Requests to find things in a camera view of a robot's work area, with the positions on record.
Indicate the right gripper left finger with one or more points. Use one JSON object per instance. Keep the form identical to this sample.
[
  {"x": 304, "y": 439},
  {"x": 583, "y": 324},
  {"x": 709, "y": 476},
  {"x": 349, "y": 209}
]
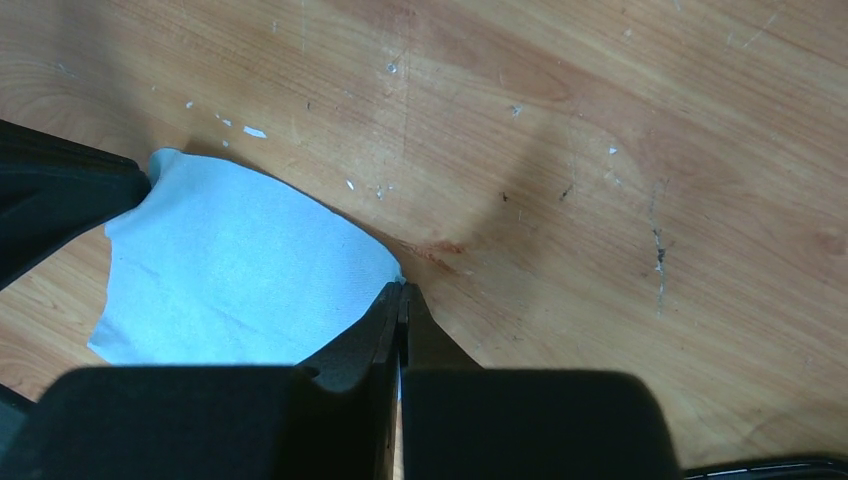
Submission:
[{"x": 331, "y": 416}]

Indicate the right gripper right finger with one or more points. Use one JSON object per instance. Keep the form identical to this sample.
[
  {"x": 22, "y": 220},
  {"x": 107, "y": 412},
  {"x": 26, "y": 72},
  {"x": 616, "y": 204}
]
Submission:
[{"x": 463, "y": 421}]

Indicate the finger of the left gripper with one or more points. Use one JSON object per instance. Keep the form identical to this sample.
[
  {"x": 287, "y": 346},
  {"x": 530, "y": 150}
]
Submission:
[{"x": 53, "y": 190}]

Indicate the blue lens cloth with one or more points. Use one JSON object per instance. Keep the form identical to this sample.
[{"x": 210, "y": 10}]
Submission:
[{"x": 223, "y": 265}]

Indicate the dark aviator sunglasses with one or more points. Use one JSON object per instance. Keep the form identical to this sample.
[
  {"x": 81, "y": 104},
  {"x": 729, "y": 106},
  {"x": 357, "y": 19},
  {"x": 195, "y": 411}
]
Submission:
[{"x": 779, "y": 469}]

